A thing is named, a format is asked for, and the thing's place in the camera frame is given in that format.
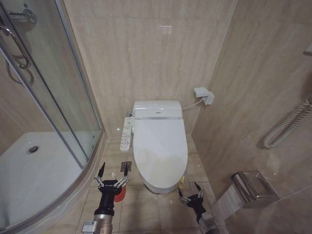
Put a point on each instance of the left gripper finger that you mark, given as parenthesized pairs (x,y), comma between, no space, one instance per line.
(125,170)
(101,171)

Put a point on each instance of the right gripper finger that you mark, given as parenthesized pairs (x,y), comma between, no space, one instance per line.
(198,188)
(181,193)

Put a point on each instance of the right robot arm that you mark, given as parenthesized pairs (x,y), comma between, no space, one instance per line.
(207,225)

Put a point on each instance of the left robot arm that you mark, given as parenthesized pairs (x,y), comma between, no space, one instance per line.
(101,224)

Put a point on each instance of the red toilet brush holder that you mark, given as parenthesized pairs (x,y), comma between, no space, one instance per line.
(120,195)

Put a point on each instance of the white toilet bowl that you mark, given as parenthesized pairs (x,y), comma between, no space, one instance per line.
(159,189)

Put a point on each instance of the white toilet paper sheet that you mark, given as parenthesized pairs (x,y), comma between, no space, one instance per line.
(230,202)

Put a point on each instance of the white toilet control panel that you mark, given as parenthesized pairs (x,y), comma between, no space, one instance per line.
(126,136)

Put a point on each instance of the white toilet lid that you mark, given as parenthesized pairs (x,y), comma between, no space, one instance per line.
(159,151)

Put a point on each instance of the steel toilet paper holder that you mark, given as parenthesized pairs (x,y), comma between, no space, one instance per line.
(253,189)

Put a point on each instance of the chrome toilet water valve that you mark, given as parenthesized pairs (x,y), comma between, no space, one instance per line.
(130,113)

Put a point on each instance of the white toilet tank unit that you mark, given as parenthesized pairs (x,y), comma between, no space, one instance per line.
(157,108)

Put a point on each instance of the square metal floor drain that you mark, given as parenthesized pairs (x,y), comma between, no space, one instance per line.
(126,166)

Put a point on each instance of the small yellow object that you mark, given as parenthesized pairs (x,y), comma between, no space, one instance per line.
(182,182)

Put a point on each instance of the white shower tray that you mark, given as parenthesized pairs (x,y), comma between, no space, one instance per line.
(39,168)

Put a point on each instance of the round shower drain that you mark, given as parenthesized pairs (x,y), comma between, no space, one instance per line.
(33,149)

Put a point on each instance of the curved glass shower door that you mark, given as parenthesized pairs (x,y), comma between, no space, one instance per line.
(48,80)

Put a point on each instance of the chrome shower faucet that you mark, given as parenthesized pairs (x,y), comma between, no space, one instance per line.
(24,15)

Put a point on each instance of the white wall socket box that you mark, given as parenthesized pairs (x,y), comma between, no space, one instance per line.
(204,95)

